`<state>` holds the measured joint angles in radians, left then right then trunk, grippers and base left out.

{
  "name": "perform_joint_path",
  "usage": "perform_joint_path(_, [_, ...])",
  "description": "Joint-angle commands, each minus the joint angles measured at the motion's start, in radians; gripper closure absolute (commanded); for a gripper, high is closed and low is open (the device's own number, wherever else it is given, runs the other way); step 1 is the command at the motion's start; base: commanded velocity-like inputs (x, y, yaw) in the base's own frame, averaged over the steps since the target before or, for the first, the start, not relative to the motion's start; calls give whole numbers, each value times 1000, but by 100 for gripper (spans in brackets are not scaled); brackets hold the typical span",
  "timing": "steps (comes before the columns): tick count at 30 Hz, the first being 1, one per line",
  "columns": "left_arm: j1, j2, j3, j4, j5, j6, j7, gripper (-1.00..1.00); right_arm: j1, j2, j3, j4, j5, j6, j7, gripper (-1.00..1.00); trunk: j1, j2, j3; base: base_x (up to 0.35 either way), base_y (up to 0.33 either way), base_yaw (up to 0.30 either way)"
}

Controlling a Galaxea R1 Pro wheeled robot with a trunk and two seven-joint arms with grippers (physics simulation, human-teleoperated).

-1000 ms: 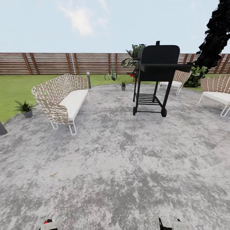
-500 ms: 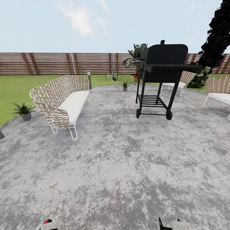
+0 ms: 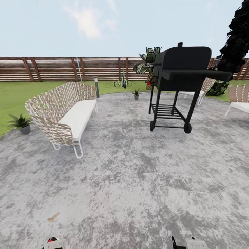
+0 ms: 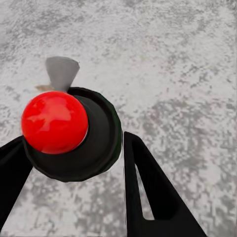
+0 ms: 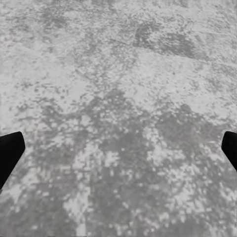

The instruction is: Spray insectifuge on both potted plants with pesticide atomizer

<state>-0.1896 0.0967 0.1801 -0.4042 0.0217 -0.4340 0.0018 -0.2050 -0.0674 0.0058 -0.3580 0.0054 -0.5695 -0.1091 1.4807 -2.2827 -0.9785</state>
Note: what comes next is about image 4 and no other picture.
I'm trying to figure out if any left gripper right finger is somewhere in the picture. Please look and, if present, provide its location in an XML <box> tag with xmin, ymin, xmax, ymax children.
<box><xmin>123</xmin><ymin>131</ymin><xmax>207</xmax><ymax>237</ymax></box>

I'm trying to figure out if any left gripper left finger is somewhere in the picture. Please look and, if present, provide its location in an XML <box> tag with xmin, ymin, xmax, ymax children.
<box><xmin>0</xmin><ymin>136</ymin><xmax>33</xmax><ymax>232</ymax></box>

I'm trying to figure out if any insectifuge atomizer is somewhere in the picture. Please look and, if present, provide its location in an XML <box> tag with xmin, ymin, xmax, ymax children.
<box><xmin>21</xmin><ymin>56</ymin><xmax>124</xmax><ymax>182</ymax></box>

